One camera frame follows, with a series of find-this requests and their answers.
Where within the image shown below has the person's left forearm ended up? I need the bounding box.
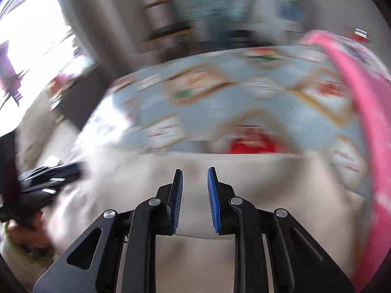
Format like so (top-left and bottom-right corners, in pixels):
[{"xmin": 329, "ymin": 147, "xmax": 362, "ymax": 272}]
[{"xmin": 0, "ymin": 220, "xmax": 55, "ymax": 263}]

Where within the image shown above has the grey curtain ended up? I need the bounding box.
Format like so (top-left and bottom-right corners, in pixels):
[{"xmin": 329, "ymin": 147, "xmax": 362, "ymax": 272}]
[{"xmin": 52, "ymin": 0, "xmax": 147, "ymax": 71}]

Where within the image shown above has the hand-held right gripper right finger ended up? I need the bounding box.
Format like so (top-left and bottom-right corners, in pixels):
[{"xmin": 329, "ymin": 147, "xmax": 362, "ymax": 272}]
[{"xmin": 207, "ymin": 167, "xmax": 356, "ymax": 293}]

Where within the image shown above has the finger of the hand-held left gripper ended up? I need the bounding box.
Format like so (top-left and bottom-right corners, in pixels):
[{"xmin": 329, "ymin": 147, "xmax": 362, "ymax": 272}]
[
  {"xmin": 18, "ymin": 163, "xmax": 82, "ymax": 184},
  {"xmin": 21, "ymin": 186, "xmax": 63, "ymax": 202}
]

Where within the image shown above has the dark hanging garment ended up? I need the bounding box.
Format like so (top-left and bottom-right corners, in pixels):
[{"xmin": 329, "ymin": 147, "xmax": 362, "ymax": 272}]
[{"xmin": 0, "ymin": 40, "xmax": 23, "ymax": 107}]

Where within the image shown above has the grey board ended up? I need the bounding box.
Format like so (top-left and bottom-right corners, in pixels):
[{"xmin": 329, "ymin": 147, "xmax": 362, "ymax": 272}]
[{"xmin": 50, "ymin": 64, "xmax": 106, "ymax": 129}]

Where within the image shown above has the person's left hand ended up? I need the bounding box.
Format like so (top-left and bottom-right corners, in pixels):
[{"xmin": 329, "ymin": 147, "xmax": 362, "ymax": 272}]
[{"xmin": 8, "ymin": 212, "xmax": 51, "ymax": 251}]

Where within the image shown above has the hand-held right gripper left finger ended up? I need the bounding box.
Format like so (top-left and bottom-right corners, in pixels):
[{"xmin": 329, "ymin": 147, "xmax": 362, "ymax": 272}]
[{"xmin": 33, "ymin": 169, "xmax": 184, "ymax": 293}]

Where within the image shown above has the cream zip jacket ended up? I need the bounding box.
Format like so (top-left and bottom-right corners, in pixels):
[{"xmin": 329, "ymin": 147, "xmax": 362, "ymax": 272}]
[{"xmin": 40, "ymin": 151, "xmax": 367, "ymax": 293}]

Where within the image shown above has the pink floral blanket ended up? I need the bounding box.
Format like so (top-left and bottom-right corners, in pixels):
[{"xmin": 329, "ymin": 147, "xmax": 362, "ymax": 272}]
[{"xmin": 301, "ymin": 30, "xmax": 391, "ymax": 284}]

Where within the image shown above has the wooden chair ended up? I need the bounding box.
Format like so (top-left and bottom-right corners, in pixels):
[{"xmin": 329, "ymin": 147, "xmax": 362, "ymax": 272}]
[{"xmin": 142, "ymin": 0, "xmax": 194, "ymax": 45}]

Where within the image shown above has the red lighter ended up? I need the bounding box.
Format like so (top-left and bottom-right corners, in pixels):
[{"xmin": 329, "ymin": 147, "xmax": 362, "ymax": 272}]
[{"xmin": 354, "ymin": 27, "xmax": 370, "ymax": 42}]

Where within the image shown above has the clutter of colourful goods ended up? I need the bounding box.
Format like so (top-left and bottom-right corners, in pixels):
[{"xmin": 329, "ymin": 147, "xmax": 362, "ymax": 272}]
[{"xmin": 49, "ymin": 67, "xmax": 80, "ymax": 98}]

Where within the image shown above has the blue patterned bedsheet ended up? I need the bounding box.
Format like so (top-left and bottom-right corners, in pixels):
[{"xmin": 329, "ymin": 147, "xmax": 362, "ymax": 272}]
[{"xmin": 76, "ymin": 44, "xmax": 371, "ymax": 202}]

